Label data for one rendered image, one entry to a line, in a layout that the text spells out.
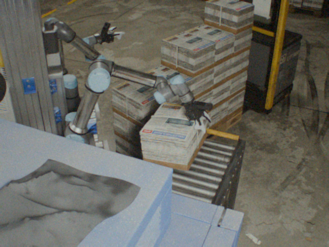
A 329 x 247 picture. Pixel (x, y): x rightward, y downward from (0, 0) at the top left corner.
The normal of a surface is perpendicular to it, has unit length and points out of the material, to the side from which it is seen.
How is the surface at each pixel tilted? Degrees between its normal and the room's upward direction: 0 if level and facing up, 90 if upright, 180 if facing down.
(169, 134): 5
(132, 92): 1
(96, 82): 83
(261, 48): 90
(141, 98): 1
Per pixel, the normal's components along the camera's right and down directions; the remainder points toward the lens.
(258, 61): -0.69, 0.40
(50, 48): 0.27, 0.54
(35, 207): -0.19, -0.13
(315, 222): 0.01, -0.83
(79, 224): 0.14, -0.33
